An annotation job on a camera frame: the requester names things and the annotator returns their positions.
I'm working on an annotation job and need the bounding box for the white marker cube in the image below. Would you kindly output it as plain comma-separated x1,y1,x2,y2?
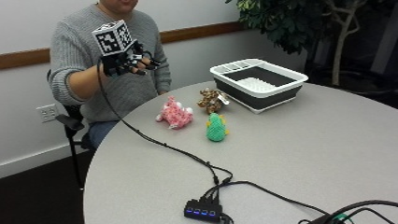
91,20,138,57

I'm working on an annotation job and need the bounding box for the black cable with green tie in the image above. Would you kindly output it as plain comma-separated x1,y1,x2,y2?
297,199,398,224

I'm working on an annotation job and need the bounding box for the pink plush toy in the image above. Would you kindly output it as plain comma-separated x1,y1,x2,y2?
155,95,196,131

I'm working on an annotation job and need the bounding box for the black glove cable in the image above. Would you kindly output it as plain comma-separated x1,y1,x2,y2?
96,59,235,188

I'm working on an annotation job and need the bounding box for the black office chair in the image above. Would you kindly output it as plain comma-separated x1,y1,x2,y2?
47,68,98,191

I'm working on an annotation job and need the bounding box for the black usb hub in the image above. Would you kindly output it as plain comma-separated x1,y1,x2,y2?
183,199,224,223

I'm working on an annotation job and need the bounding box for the brown plush toy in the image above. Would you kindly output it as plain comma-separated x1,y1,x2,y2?
197,87,231,115

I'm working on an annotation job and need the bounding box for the white and grey dish tub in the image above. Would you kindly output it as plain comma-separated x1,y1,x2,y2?
209,58,311,115

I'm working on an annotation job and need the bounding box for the the person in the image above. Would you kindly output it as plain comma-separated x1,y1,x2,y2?
48,0,173,149

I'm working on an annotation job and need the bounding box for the green indoor tree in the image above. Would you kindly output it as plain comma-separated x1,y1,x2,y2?
225,0,398,87

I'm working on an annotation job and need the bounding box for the wooden wall rail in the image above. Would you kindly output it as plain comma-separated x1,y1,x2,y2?
0,21,247,71

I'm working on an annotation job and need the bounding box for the green plush toy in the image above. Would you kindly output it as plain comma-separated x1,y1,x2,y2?
205,112,231,143

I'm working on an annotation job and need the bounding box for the white wall outlet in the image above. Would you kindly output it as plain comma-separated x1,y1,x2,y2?
35,104,60,123

